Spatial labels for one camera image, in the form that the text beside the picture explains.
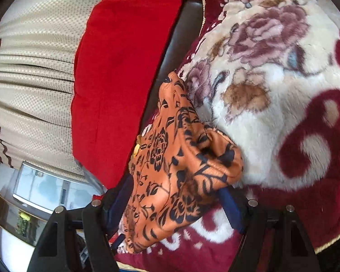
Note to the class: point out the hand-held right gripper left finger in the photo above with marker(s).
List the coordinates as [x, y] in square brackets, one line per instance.
[121, 194]

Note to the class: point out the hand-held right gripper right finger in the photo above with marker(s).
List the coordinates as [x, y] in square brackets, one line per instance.
[229, 206]

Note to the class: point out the orange floral garment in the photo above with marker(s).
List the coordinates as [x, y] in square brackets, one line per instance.
[170, 175]

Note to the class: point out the white glass cabinet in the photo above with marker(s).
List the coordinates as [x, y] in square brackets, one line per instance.
[31, 184]

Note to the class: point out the floral plush blanket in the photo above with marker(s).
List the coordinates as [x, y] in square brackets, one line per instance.
[272, 104]

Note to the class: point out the red cloth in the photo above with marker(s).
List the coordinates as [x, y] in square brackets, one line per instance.
[116, 76]

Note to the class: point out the beige curtain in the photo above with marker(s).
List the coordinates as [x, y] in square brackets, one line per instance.
[36, 90]

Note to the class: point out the brown leather sofa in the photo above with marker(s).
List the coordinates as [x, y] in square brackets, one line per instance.
[184, 34]

